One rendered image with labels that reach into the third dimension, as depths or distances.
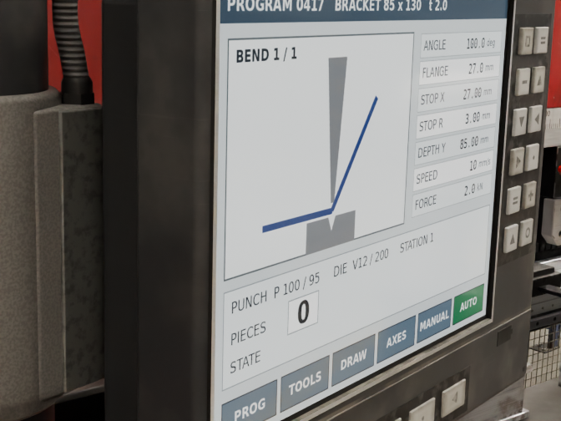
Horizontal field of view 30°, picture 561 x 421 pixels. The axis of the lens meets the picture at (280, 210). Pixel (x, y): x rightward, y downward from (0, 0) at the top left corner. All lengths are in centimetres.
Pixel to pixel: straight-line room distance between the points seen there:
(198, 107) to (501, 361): 45
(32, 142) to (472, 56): 34
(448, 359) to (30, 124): 38
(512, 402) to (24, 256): 130
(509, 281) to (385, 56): 29
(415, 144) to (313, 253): 13
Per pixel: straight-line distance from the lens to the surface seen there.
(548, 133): 171
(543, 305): 228
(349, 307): 68
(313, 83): 61
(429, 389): 80
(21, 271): 61
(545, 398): 195
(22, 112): 60
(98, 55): 121
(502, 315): 90
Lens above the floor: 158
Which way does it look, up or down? 12 degrees down
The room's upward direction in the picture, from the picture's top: 2 degrees clockwise
